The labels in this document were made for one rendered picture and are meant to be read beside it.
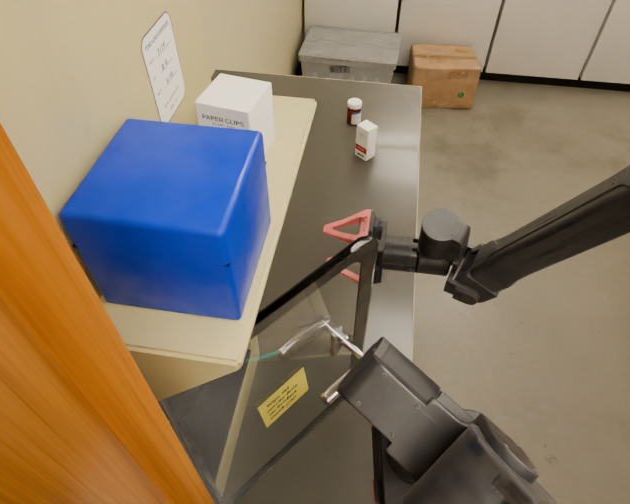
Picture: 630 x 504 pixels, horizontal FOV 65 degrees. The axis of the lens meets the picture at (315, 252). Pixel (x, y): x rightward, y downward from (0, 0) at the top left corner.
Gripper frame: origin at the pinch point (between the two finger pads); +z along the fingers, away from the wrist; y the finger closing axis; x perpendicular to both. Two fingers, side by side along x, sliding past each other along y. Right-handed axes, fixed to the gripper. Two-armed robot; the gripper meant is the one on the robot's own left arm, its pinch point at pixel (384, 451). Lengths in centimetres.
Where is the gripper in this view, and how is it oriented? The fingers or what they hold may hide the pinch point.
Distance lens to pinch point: 58.1
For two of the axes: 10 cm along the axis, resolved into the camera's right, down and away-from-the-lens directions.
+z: -1.9, 3.7, 9.1
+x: 9.8, 0.6, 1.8
